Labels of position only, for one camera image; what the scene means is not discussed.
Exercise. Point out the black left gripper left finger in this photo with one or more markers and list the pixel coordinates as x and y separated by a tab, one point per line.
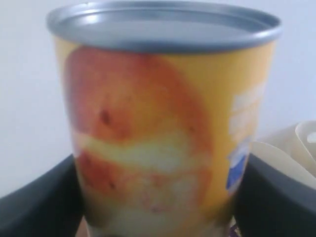
50	206

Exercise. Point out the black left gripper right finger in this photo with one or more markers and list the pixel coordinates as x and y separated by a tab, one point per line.
271	204

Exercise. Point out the purple drink carton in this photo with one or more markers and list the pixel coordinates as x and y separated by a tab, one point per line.
234	229

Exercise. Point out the yellow Lays chips can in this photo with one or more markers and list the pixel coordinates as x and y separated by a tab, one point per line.
163	99

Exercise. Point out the cream bin triangle mark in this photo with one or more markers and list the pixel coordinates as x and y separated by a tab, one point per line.
283	163

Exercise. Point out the cream bin square mark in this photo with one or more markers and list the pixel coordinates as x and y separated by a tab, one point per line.
298	141

